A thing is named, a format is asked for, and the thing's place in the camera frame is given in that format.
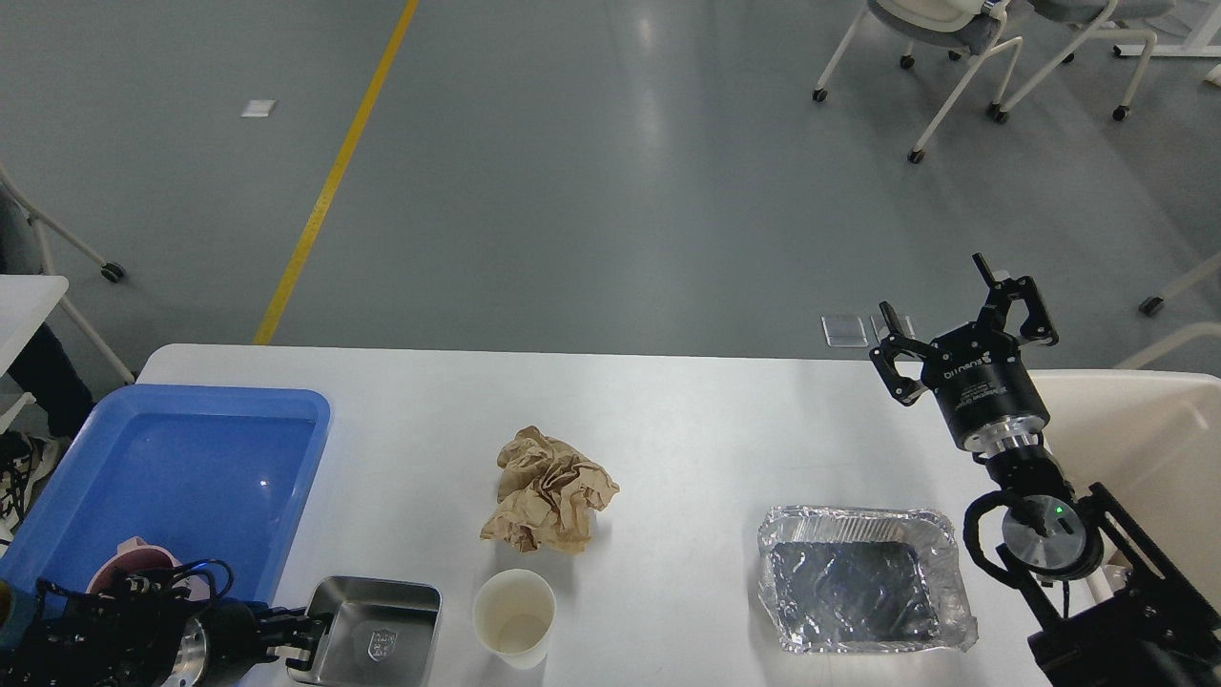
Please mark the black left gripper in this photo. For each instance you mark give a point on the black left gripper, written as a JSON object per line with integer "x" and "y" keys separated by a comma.
{"x": 225, "y": 642}

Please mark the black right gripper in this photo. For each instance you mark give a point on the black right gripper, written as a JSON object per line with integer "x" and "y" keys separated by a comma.
{"x": 987, "y": 386}

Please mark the stainless steel square tray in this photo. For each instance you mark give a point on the stainless steel square tray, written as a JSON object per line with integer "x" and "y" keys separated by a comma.
{"x": 379, "y": 633}

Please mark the pink plastic mug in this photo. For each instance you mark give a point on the pink plastic mug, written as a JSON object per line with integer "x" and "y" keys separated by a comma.
{"x": 136, "y": 555}

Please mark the white paper cup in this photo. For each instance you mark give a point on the white paper cup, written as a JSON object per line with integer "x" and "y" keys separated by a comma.
{"x": 513, "y": 615}

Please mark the aluminium foil container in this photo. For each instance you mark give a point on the aluminium foil container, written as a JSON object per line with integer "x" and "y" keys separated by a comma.
{"x": 863, "y": 581}

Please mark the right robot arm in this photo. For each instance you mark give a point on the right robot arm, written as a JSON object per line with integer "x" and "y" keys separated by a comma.
{"x": 1112, "y": 609}

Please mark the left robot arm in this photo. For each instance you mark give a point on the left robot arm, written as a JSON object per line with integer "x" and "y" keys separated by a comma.
{"x": 158, "y": 626}

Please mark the floor outlet plate right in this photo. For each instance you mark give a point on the floor outlet plate right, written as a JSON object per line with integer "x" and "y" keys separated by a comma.
{"x": 882, "y": 329}

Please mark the floor outlet plate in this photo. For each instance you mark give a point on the floor outlet plate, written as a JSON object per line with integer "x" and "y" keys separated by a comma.
{"x": 882, "y": 329}
{"x": 845, "y": 332}

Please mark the floor outlet plate left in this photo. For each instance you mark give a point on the floor outlet plate left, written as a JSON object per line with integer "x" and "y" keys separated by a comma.
{"x": 845, "y": 332}

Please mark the blue plastic tray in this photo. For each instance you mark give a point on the blue plastic tray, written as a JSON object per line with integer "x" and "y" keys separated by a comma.
{"x": 201, "y": 471}

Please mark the white chair leg with caster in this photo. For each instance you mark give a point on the white chair leg with caster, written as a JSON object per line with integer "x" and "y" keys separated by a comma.
{"x": 1154, "y": 303}

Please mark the beige plastic bin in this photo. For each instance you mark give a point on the beige plastic bin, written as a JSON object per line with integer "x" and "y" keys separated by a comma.
{"x": 1153, "y": 439}

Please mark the crumpled brown paper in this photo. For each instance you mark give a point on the crumpled brown paper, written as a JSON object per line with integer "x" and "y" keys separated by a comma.
{"x": 547, "y": 493}

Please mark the white grey chair left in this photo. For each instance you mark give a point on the white grey chair left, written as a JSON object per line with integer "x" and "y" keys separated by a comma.
{"x": 973, "y": 30}

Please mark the white grey chair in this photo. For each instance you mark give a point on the white grey chair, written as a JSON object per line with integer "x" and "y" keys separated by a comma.
{"x": 1092, "y": 21}
{"x": 973, "y": 30}

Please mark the white grey chair right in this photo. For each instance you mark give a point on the white grey chair right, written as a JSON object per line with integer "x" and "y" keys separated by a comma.
{"x": 1092, "y": 21}

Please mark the white desk base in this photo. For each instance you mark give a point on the white desk base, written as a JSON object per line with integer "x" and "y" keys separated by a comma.
{"x": 1189, "y": 30}

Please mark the white side table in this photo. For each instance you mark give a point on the white side table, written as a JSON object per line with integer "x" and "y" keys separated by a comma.
{"x": 26, "y": 302}

